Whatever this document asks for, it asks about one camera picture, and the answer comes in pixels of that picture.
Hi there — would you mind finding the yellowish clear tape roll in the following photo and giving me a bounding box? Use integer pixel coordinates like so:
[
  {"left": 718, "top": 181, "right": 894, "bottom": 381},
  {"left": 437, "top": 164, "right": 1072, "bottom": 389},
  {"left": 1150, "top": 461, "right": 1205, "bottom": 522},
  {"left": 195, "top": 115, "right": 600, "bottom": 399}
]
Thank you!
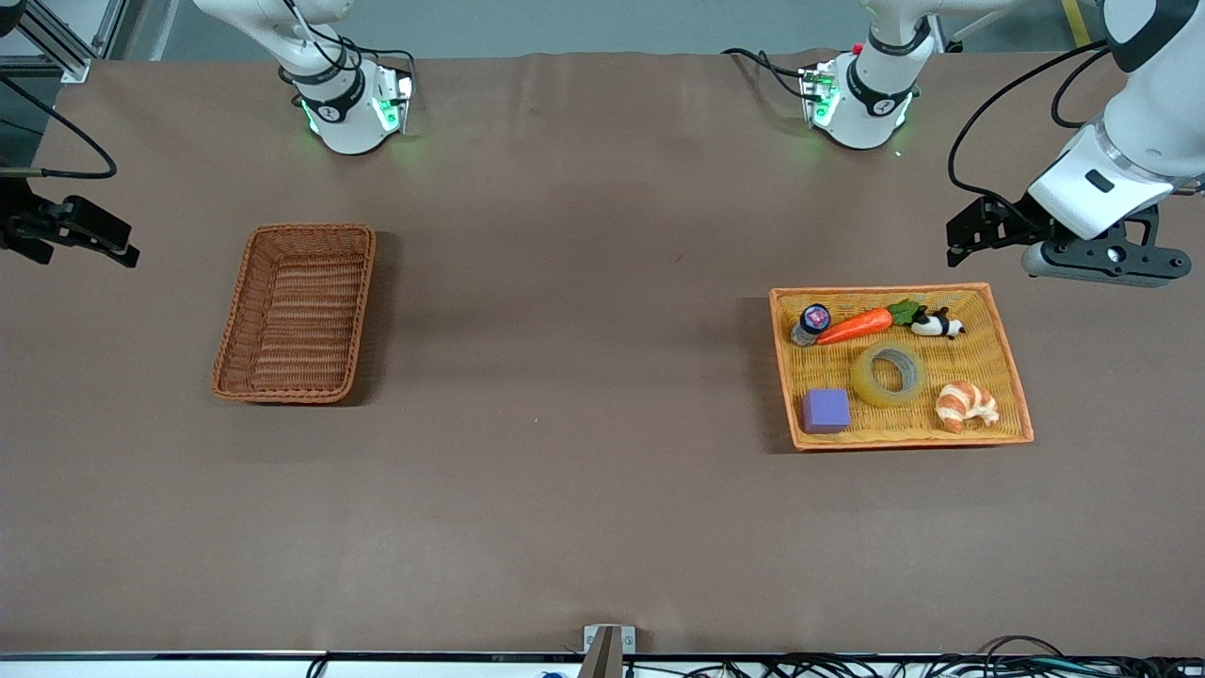
[{"left": 850, "top": 341, "right": 928, "bottom": 409}]

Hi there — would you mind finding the orange wicker basket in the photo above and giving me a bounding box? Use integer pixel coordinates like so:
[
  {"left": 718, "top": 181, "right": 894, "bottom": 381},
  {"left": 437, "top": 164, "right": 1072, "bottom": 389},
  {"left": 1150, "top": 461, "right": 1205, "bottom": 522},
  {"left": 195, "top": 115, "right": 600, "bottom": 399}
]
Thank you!
[{"left": 769, "top": 282, "right": 1035, "bottom": 452}]

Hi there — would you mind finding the brown wicker basket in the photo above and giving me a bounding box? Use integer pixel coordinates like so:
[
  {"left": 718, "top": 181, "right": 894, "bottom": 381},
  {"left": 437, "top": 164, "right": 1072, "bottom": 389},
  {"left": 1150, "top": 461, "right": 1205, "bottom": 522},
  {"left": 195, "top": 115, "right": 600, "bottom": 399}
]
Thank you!
[{"left": 211, "top": 223, "right": 377, "bottom": 406}]

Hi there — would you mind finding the black white panda toy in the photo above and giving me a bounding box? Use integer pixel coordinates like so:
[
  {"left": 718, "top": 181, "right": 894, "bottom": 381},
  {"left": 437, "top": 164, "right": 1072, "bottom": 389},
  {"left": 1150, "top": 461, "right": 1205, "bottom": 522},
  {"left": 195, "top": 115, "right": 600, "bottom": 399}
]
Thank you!
[{"left": 909, "top": 306, "right": 967, "bottom": 341}]

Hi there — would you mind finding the orange toy carrot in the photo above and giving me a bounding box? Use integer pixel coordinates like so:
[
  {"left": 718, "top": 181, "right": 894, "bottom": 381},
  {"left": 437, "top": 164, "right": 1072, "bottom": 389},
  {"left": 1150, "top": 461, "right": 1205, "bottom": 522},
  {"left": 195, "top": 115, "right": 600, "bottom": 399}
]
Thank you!
[{"left": 815, "top": 299, "right": 928, "bottom": 347}]

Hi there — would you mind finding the toy croissant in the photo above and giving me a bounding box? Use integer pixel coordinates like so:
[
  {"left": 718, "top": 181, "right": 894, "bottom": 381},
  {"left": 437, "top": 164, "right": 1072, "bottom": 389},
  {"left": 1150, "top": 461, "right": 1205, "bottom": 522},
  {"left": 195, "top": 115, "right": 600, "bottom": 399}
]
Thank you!
[{"left": 935, "top": 380, "right": 1001, "bottom": 434}]

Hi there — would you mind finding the small bottle purple cap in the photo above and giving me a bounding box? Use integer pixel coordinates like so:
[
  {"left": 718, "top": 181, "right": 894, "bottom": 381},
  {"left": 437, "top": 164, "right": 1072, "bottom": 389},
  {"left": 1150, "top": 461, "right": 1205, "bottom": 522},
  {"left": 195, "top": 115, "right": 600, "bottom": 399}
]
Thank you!
[{"left": 790, "top": 303, "right": 833, "bottom": 348}]

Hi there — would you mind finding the purple cube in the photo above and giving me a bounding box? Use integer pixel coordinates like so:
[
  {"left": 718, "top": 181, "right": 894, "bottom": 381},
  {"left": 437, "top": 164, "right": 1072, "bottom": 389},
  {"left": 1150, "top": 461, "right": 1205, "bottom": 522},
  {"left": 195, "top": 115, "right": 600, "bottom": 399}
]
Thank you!
[{"left": 801, "top": 388, "right": 852, "bottom": 435}]

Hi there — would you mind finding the brown table cloth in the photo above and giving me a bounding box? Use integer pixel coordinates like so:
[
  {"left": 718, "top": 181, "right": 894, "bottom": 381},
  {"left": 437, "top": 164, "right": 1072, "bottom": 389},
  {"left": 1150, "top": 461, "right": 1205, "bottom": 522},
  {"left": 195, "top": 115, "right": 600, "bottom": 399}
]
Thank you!
[{"left": 0, "top": 52, "right": 1205, "bottom": 655}]

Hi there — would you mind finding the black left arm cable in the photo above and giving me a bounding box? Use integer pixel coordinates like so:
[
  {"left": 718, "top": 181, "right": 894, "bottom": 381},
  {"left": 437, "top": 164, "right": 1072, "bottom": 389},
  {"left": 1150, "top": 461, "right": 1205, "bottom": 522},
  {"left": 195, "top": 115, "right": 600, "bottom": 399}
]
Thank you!
[{"left": 948, "top": 40, "right": 1117, "bottom": 222}]

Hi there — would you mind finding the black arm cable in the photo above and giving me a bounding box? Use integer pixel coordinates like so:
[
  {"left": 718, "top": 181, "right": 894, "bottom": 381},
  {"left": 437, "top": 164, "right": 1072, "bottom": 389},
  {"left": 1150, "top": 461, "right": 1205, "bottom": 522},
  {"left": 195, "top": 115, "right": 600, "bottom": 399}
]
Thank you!
[
  {"left": 0, "top": 75, "right": 119, "bottom": 180},
  {"left": 948, "top": 40, "right": 1117, "bottom": 222}
]

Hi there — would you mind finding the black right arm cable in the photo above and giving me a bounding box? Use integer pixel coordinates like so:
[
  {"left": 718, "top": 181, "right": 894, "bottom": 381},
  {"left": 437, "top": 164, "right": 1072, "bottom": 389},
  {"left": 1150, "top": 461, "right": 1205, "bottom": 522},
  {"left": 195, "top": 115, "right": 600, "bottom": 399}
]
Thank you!
[{"left": 0, "top": 75, "right": 119, "bottom": 180}]

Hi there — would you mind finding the aluminium frame profile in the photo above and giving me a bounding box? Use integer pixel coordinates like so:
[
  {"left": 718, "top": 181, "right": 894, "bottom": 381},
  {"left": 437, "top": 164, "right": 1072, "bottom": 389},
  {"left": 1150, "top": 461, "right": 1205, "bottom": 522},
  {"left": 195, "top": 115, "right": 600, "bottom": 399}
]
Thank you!
[{"left": 0, "top": 0, "right": 128, "bottom": 84}]

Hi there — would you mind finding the black left base cable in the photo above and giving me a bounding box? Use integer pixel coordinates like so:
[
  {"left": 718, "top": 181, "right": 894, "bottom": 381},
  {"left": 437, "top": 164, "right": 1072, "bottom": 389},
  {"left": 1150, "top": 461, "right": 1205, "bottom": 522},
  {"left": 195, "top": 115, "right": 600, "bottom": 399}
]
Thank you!
[{"left": 723, "top": 47, "right": 820, "bottom": 100}]

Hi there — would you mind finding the black base cable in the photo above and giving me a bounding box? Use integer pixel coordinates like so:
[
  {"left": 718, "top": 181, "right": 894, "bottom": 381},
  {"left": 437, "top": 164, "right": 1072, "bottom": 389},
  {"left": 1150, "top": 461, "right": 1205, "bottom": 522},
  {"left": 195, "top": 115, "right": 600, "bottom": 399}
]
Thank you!
[
  {"left": 723, "top": 47, "right": 820, "bottom": 100},
  {"left": 339, "top": 33, "right": 417, "bottom": 81}
]

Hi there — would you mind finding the black right base cable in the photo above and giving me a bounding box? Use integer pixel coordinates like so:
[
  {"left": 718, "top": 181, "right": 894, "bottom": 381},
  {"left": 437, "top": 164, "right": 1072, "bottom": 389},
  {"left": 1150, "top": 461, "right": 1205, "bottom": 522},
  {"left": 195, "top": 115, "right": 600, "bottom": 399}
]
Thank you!
[{"left": 339, "top": 33, "right": 417, "bottom": 81}]

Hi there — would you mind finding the black cable bundle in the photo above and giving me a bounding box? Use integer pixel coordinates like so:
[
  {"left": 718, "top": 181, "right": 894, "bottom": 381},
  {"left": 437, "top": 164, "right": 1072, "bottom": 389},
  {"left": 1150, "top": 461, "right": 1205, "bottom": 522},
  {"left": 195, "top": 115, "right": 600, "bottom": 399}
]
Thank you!
[{"left": 626, "top": 636, "right": 1205, "bottom": 678}]

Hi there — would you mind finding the metal table bracket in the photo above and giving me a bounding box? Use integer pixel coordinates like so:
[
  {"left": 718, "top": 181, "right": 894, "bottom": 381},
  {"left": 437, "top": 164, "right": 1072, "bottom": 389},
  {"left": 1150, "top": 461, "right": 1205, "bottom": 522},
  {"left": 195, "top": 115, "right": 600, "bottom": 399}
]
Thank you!
[{"left": 579, "top": 624, "right": 636, "bottom": 678}]

